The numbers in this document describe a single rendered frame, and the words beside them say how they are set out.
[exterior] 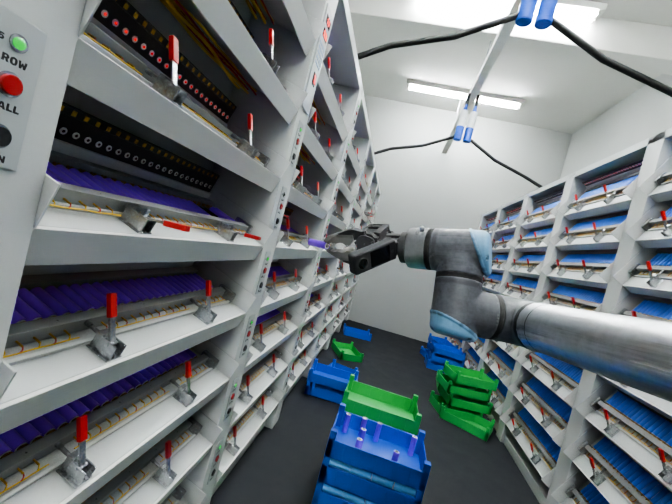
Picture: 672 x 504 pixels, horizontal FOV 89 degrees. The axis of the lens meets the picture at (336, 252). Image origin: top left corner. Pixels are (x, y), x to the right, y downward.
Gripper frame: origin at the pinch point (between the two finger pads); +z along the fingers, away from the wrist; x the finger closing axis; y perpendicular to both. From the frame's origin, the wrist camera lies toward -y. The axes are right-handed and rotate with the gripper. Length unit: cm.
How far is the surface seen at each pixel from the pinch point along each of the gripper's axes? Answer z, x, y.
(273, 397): 59, -91, 19
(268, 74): 6.0, 39.3, -1.5
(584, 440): -66, -111, 63
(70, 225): 0, 24, -49
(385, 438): -4, -76, 9
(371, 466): -7, -66, -8
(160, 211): 9.3, 19.7, -32.7
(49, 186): -4, 28, -51
